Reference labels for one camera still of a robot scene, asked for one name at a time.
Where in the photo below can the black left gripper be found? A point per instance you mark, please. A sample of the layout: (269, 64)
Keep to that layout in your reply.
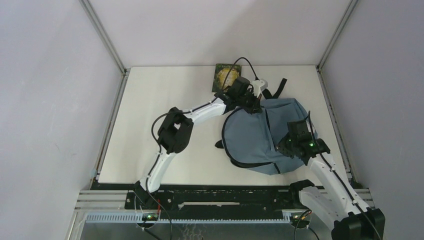
(255, 106)

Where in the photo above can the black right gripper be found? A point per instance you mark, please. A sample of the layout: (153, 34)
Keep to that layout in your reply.
(281, 148)

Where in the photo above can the blue student backpack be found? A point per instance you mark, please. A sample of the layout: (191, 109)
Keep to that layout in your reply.
(250, 140)

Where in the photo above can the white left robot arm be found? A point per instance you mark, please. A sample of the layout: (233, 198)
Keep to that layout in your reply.
(174, 133)

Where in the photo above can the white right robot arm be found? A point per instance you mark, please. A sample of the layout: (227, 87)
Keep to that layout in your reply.
(342, 210)

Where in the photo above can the dark green forest book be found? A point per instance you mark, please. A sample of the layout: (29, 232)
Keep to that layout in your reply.
(224, 76)

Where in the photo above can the left aluminium corner post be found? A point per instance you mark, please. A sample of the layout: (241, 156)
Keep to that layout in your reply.
(103, 35)

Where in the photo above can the aluminium corner post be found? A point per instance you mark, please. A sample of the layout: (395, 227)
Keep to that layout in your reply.
(103, 35)
(337, 33)

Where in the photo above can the right aluminium corner post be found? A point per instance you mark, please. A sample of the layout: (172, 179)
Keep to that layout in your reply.
(337, 33)

